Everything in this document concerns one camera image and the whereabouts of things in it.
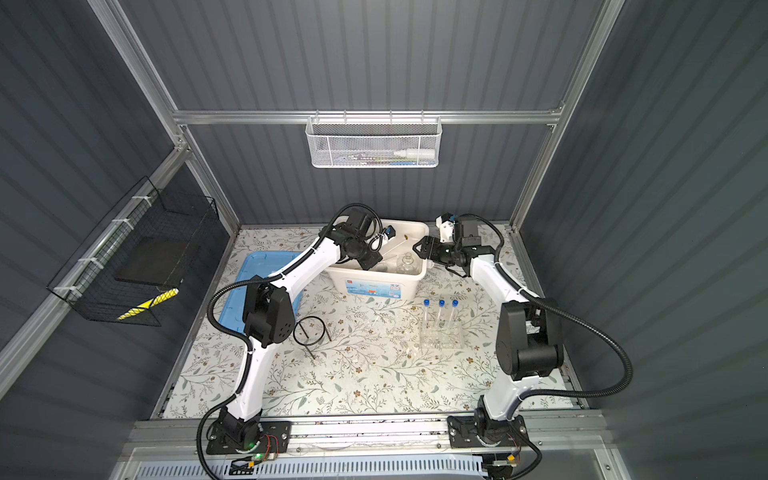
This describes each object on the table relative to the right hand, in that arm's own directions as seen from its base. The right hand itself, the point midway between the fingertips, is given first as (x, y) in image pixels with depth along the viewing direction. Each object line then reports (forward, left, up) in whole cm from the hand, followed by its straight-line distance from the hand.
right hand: (425, 250), depth 91 cm
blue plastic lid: (+8, +61, -15) cm, 63 cm away
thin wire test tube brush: (+7, +6, -2) cm, 9 cm away
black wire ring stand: (-19, +36, -15) cm, 44 cm away
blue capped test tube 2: (-18, -7, -2) cm, 19 cm away
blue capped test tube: (-18, -4, -2) cm, 18 cm away
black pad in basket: (-15, +67, +14) cm, 70 cm away
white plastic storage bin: (-9, +9, -2) cm, 13 cm away
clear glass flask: (+4, +5, -12) cm, 14 cm away
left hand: (+3, +16, -6) cm, 17 cm away
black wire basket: (-25, +73, +20) cm, 80 cm away
